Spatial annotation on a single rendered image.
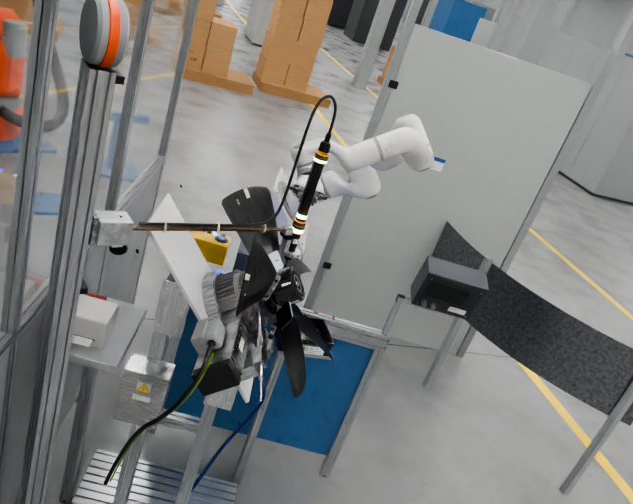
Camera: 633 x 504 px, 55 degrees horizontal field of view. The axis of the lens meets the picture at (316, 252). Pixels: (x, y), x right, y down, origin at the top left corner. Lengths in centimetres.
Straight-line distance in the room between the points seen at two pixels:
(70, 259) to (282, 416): 153
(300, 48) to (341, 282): 653
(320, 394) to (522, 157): 200
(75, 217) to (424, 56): 253
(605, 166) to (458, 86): 795
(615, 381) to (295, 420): 168
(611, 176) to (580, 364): 831
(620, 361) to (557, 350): 31
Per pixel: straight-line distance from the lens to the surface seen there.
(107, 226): 170
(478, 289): 254
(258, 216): 202
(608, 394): 362
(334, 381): 281
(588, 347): 352
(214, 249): 246
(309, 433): 301
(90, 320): 207
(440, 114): 381
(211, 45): 954
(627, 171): 1184
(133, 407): 219
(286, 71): 1024
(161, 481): 282
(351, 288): 419
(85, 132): 157
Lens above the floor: 218
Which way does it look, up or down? 25 degrees down
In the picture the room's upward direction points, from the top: 19 degrees clockwise
